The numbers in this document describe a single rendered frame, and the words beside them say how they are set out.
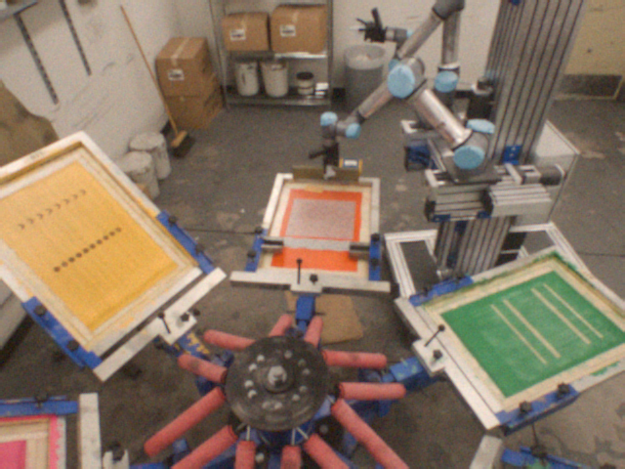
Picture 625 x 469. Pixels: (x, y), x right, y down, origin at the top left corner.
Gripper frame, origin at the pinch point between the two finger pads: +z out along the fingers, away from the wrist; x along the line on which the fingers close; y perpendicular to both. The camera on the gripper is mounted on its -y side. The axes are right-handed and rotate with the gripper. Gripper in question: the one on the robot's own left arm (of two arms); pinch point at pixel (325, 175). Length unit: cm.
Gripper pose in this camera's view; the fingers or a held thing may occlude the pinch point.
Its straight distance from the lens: 238.5
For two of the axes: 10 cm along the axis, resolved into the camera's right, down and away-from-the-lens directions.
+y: 9.9, 0.5, -1.2
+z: 0.4, 7.4, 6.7
